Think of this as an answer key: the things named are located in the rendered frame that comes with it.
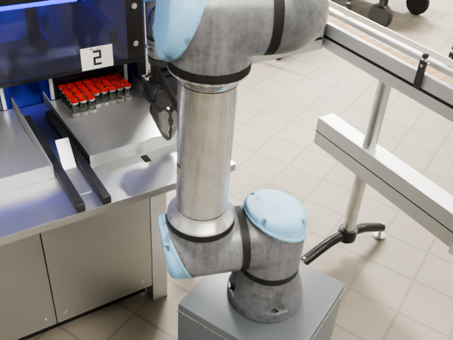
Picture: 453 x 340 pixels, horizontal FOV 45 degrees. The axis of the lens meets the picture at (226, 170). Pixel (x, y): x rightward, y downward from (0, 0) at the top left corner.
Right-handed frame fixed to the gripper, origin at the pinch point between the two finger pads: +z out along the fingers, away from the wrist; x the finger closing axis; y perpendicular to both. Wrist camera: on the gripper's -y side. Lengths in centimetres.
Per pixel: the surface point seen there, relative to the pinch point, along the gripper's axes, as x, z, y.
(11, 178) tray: 36.9, 0.4, 1.0
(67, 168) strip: 24.5, 2.9, 2.7
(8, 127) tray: 31.7, 2.5, 26.3
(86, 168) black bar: 21.4, 1.4, -1.5
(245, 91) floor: -131, 88, 156
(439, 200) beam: -87, 37, -22
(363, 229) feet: -96, 79, 12
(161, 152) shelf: 2.5, 3.4, -0.5
